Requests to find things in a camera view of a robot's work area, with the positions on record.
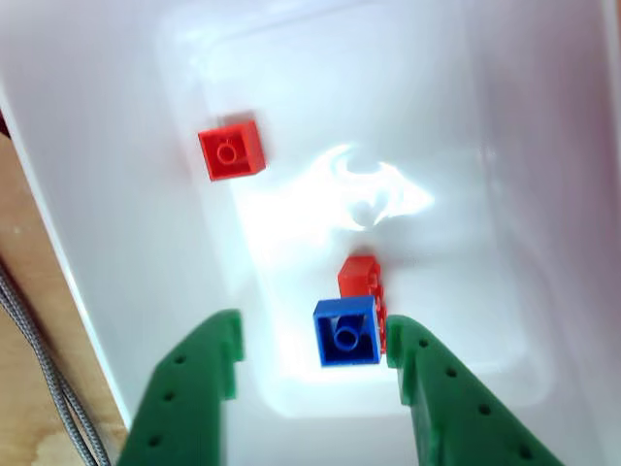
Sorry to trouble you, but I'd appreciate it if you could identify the blue 2x2 lego brick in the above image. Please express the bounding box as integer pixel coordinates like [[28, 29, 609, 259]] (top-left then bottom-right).
[[312, 294, 382, 369]]

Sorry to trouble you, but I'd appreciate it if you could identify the red 2x2 lego brick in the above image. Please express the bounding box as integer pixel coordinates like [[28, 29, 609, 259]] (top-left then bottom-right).
[[197, 115, 268, 183]]

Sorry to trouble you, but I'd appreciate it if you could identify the white plastic bin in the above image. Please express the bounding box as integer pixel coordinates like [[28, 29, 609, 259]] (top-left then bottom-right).
[[0, 0, 621, 466]]

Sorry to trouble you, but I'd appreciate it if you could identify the grey braided cable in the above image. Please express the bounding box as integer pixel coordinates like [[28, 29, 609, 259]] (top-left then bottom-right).
[[0, 264, 115, 466]]

